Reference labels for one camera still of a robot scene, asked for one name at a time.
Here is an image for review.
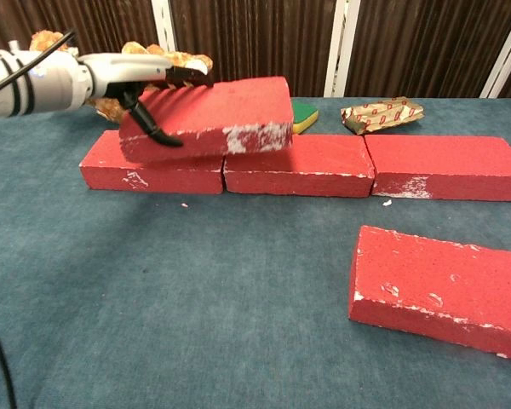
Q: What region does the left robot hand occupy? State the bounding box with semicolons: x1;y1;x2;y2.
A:
77;53;215;148

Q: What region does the red foam brick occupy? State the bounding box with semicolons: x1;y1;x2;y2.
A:
78;130;226;196
222;134;376;199
347;225;511;363
364;134;511;202
118;75;295;164

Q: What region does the brown teddy bear plush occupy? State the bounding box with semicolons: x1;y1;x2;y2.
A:
28;29;215;125

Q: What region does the green yellow sponge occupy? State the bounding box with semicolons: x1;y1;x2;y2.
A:
291;101;319;135

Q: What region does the gold wrapped snack packet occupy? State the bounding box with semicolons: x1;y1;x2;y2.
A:
340;95;425;136

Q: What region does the white partition post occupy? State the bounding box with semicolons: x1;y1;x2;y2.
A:
479;23;511;100
323;0;361;99
151;0;179;55

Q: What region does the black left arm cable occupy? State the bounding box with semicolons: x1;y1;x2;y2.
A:
0;28;78;409

